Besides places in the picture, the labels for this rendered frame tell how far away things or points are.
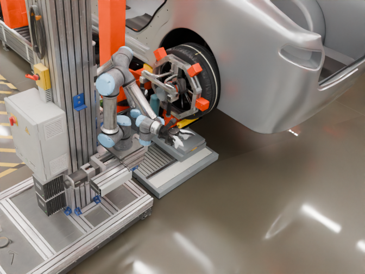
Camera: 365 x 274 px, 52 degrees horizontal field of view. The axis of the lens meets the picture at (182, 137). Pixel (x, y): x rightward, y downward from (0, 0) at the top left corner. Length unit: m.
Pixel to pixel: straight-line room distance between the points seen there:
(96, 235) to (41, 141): 0.93
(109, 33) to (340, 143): 2.89
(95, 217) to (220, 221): 1.08
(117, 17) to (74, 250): 1.83
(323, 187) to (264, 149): 0.73
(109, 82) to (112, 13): 1.07
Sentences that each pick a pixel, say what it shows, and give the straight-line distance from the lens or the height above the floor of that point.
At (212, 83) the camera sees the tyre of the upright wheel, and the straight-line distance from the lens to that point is 3.18.
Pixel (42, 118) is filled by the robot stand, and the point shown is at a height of 1.23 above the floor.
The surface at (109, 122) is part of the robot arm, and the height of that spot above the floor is 1.13.
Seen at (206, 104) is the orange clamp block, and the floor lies 0.88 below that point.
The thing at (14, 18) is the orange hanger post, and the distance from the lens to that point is 5.05.
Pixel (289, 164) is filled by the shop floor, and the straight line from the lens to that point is 4.14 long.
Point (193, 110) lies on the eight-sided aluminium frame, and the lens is 3.21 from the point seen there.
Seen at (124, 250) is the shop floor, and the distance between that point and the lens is 3.13.
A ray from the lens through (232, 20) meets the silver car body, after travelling 2.96.
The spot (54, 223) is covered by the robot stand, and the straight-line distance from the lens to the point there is 3.07.
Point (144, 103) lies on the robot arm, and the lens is 2.37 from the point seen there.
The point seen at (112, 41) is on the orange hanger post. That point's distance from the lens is 3.29.
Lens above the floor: 2.62
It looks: 40 degrees down
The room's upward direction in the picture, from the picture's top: 8 degrees clockwise
